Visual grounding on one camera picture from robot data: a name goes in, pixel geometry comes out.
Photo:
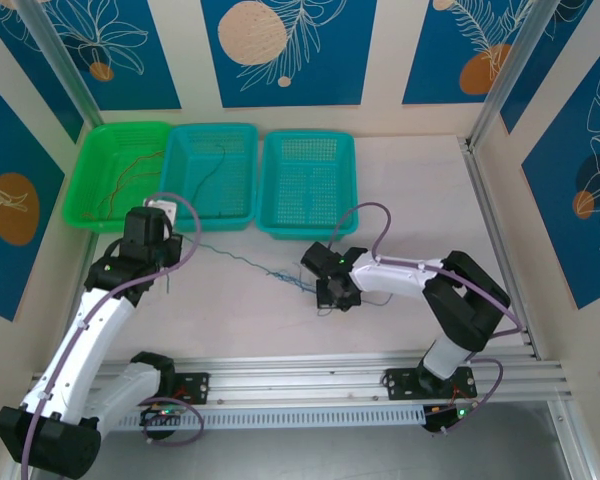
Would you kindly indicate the aluminium mounting beam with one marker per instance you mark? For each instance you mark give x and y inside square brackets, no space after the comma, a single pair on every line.
[300,370]

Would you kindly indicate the left circuit board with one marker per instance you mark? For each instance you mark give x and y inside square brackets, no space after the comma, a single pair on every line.
[162,415]

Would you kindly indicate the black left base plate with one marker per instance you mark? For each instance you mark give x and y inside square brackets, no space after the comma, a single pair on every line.
[195,387]

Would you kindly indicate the aluminium frame post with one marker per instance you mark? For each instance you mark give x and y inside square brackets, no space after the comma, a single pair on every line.
[522,60]
[57,60]

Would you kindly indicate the teal plastic mesh basket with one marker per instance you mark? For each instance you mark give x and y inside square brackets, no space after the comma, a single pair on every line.
[305,185]
[230,185]

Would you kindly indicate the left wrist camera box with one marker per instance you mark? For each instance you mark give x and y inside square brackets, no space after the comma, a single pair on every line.
[162,206]

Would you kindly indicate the green plastic mesh basket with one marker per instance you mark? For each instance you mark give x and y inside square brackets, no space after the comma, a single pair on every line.
[105,165]

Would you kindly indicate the aluminium lower frame rail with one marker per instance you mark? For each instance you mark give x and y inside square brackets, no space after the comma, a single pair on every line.
[572,440]

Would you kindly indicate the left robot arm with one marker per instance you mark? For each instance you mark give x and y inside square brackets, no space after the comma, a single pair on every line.
[80,350]

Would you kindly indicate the right circuit board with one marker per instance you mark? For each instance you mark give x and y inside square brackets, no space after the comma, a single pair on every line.
[450,417]

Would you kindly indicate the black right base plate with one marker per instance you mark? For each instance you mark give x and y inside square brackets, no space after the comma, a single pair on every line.
[400,382]

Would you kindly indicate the circuit board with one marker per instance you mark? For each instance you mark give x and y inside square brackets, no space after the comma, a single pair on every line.
[162,415]
[450,417]

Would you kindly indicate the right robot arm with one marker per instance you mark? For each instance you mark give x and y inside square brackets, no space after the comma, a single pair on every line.
[395,275]

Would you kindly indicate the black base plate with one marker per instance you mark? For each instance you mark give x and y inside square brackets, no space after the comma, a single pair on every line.
[195,387]
[400,382]

